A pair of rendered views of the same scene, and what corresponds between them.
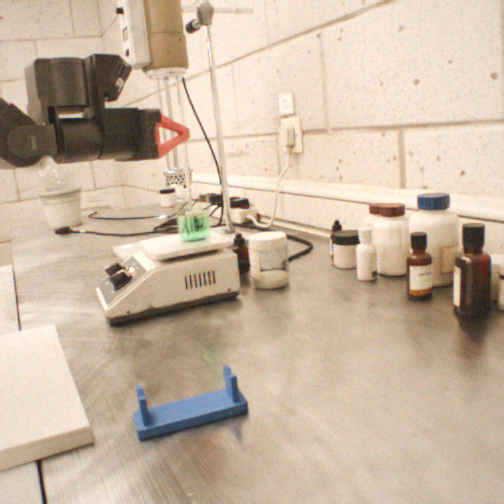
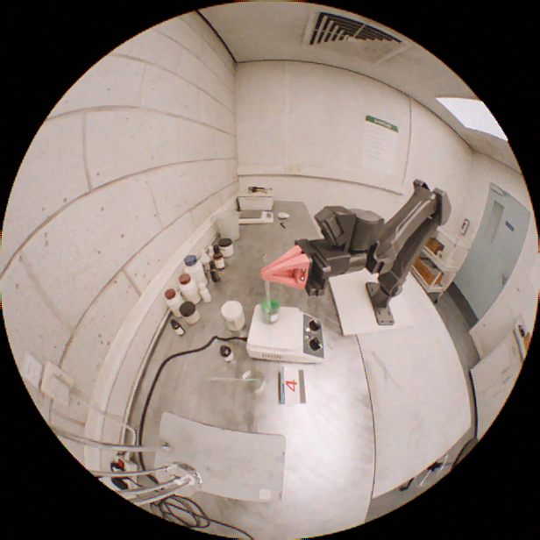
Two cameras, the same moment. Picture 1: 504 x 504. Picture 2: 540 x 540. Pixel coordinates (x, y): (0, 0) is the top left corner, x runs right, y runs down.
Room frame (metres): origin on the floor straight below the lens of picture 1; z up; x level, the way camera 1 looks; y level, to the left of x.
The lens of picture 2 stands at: (0.92, 0.19, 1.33)
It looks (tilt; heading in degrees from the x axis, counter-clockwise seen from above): 39 degrees down; 209
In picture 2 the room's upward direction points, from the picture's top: straight up
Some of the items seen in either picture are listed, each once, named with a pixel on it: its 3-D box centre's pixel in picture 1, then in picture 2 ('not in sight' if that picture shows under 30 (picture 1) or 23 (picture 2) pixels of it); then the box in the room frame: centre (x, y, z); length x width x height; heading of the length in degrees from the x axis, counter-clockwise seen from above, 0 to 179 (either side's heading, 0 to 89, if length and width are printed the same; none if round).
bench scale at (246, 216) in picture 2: not in sight; (255, 216); (0.00, -0.45, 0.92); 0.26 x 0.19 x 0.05; 119
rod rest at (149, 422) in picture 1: (188, 399); not in sight; (0.39, 0.07, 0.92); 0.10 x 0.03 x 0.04; 108
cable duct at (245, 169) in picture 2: not in sight; (332, 174); (-0.79, -0.06, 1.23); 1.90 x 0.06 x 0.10; 116
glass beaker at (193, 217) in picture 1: (195, 217); (269, 309); (0.73, 0.08, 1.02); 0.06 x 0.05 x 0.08; 80
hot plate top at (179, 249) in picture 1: (183, 243); (275, 325); (0.74, 0.10, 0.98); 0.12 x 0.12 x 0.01; 22
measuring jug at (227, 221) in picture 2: not in sight; (226, 226); (0.33, -0.43, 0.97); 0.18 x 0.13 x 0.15; 115
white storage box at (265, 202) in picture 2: not in sight; (258, 197); (-0.32, -0.63, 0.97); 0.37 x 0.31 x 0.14; 23
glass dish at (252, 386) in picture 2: not in sight; (252, 380); (0.87, 0.12, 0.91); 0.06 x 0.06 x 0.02
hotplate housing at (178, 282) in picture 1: (171, 273); (284, 334); (0.73, 0.13, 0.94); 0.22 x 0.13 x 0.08; 112
